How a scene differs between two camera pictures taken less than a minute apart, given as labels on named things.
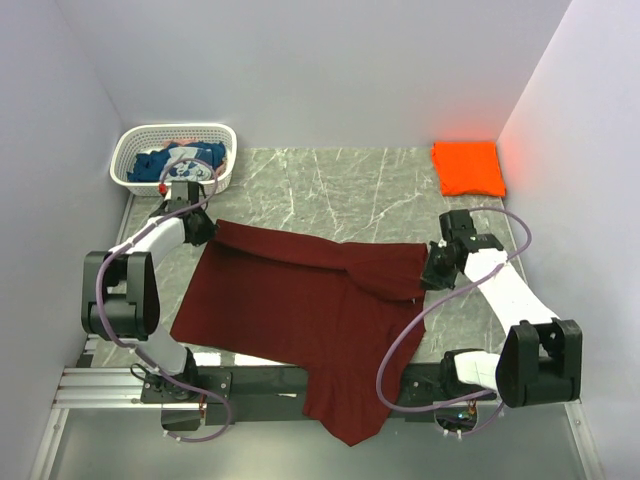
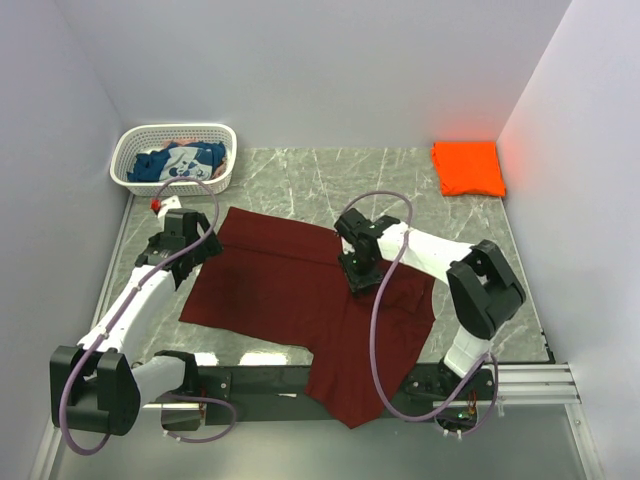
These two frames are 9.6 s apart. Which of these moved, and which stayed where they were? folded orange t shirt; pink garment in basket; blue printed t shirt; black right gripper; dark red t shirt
Moved: black right gripper; dark red t shirt
Stayed: blue printed t shirt; pink garment in basket; folded orange t shirt
